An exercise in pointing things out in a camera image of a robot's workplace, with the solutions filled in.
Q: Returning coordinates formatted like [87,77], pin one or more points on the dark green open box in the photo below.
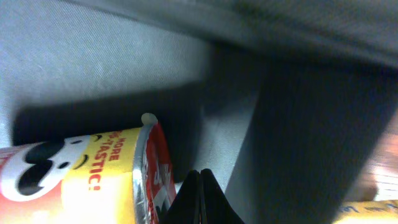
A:
[285,101]

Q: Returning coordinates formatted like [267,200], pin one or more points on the orange Julie's cracker packet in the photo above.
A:
[373,212]

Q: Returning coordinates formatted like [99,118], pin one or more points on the red Pringles can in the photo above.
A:
[116,177]

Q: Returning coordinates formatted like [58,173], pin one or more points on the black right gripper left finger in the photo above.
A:
[185,208]

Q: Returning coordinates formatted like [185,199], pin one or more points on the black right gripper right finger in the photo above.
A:
[215,208]

